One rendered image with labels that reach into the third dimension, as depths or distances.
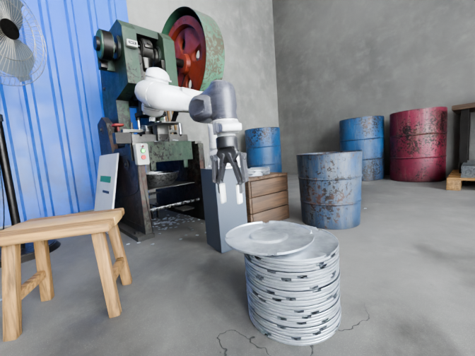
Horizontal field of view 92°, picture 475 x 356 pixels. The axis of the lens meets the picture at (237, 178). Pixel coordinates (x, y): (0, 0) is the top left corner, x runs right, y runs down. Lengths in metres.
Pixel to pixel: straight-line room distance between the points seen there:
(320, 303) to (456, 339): 0.36
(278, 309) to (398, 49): 4.07
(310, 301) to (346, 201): 0.96
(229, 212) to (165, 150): 0.76
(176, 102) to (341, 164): 1.01
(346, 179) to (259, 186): 0.53
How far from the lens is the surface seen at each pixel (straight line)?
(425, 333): 0.91
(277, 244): 0.73
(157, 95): 0.99
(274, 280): 0.68
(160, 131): 1.83
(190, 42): 2.28
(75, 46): 3.20
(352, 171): 1.56
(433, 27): 4.38
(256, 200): 1.56
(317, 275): 0.68
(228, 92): 0.79
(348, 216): 1.60
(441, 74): 4.21
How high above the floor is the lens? 0.53
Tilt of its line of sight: 6 degrees down
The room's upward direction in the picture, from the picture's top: 4 degrees counter-clockwise
